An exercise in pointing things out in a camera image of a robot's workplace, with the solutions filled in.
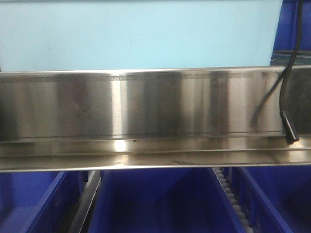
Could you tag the light blue plastic bin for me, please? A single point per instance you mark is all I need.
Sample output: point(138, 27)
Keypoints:
point(40, 35)

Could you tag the dark blue bin lower middle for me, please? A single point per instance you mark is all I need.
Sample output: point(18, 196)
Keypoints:
point(163, 200)

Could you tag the dark blue bin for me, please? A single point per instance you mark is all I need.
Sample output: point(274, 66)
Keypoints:
point(287, 26)
point(37, 202)
point(163, 200)
point(275, 199)

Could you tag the dark blue bin lower right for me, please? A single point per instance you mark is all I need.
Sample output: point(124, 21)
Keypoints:
point(275, 199)

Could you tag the dark blue bin upper right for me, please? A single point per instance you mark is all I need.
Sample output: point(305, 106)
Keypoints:
point(287, 26)

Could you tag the dark blue bin lower left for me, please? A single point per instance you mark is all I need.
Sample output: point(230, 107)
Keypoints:
point(37, 202)

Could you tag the stainless steel shelf front rail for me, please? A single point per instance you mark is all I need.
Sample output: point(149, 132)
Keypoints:
point(118, 119)

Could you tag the steel divider rail left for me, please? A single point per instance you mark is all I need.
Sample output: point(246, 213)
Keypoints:
point(86, 205)

